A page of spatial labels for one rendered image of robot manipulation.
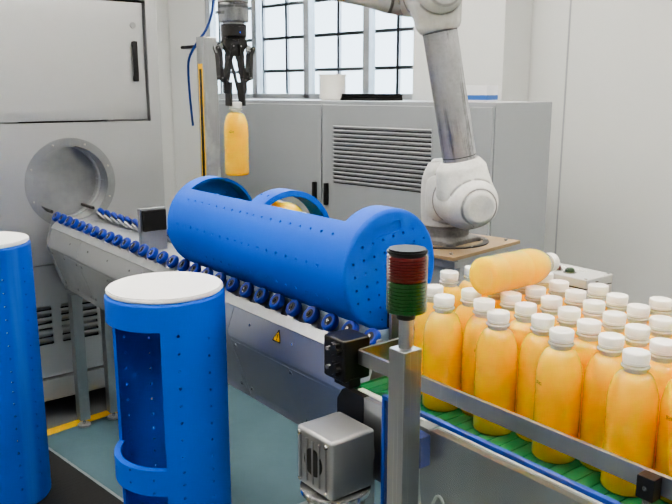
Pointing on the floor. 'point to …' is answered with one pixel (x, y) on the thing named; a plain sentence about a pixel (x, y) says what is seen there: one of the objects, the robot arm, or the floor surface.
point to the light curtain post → (208, 107)
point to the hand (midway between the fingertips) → (235, 94)
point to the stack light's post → (403, 425)
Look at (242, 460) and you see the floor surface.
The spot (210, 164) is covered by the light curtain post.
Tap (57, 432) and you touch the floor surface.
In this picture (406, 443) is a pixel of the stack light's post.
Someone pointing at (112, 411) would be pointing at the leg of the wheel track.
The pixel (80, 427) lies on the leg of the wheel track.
